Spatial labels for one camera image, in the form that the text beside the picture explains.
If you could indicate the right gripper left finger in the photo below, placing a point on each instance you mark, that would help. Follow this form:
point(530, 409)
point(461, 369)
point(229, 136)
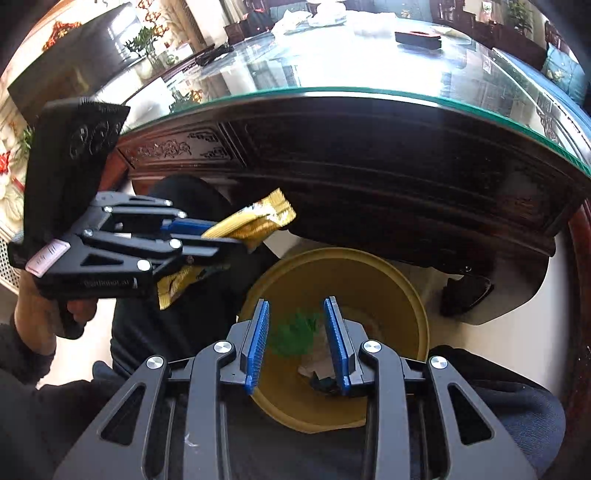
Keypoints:
point(169, 418)

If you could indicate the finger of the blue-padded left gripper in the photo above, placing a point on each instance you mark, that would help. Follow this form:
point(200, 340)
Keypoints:
point(166, 255)
point(146, 215)

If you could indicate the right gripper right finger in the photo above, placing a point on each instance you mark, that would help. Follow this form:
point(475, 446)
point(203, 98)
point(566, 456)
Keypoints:
point(423, 417)

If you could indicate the yellow snack wrapper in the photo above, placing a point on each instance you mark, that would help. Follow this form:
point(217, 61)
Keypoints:
point(250, 226)

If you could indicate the green paper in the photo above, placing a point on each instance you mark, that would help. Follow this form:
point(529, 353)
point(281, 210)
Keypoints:
point(296, 336)

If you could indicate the teal paper ball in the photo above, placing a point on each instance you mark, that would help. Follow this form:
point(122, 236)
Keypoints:
point(327, 386)

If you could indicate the white paper carton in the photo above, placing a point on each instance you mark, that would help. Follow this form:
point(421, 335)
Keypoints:
point(318, 360)

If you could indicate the left hand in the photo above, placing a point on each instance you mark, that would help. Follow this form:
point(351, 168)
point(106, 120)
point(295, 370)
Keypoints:
point(36, 318)

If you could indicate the potted plant left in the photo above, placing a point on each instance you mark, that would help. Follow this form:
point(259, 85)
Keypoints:
point(144, 45)

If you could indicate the potted plant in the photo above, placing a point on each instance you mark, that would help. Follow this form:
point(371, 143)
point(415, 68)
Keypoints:
point(519, 16)
point(144, 45)

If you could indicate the crumpled white plastic bag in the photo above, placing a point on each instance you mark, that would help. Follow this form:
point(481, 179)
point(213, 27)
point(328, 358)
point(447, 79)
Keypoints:
point(291, 22)

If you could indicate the red black foam block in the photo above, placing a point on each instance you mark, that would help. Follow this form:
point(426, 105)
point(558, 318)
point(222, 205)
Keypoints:
point(419, 39)

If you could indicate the blue cushion far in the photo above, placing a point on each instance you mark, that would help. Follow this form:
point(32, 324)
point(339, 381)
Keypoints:
point(566, 73)

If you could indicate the potted plant right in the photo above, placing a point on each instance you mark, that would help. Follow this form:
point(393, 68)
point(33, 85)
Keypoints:
point(519, 16)

